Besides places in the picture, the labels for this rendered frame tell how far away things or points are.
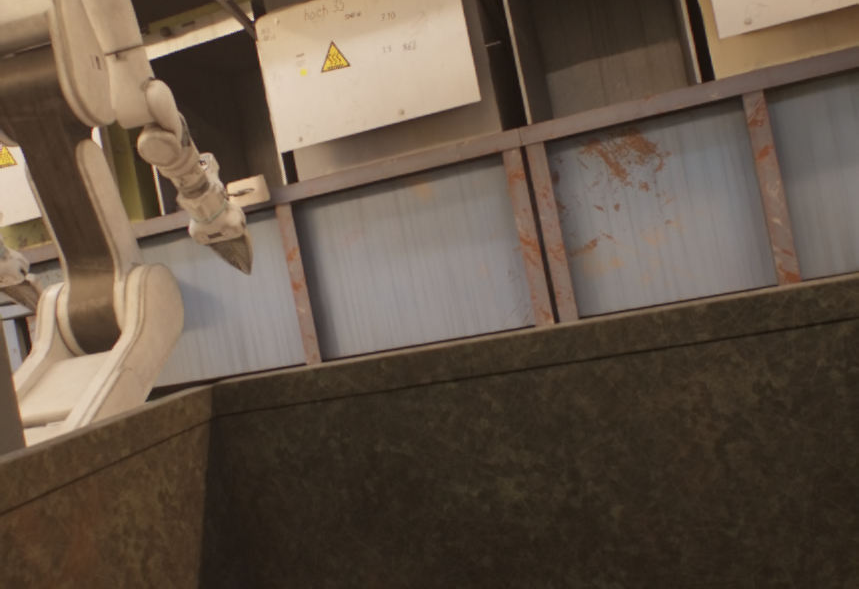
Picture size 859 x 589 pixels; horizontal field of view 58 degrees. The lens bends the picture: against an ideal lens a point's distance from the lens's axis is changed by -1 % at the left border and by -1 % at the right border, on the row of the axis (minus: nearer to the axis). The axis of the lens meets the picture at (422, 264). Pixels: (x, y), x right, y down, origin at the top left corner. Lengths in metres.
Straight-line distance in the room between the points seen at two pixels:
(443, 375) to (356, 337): 2.18
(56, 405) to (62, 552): 1.13
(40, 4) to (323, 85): 0.97
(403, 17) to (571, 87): 0.82
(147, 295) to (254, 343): 1.16
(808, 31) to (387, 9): 1.09
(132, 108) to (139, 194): 1.42
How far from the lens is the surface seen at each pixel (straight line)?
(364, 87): 2.23
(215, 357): 2.69
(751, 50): 2.22
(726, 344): 0.26
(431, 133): 2.28
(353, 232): 2.42
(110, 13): 1.32
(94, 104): 1.50
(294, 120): 2.31
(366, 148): 2.34
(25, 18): 1.54
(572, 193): 2.25
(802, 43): 2.24
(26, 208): 2.88
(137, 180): 2.74
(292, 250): 2.44
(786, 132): 2.26
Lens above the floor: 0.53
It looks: level
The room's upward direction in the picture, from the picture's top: 11 degrees counter-clockwise
